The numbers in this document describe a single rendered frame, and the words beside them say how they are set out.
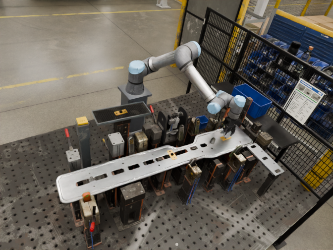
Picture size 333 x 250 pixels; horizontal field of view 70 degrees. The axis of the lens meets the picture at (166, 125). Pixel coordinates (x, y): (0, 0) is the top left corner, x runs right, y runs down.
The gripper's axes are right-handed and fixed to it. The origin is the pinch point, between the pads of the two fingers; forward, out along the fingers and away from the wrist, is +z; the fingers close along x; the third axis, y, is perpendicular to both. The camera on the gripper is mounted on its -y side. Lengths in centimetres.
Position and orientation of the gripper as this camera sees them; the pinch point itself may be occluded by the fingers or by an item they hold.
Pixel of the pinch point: (226, 136)
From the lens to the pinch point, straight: 184.3
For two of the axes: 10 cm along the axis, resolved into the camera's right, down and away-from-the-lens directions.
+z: -1.5, 7.4, 6.5
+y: -8.7, 2.2, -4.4
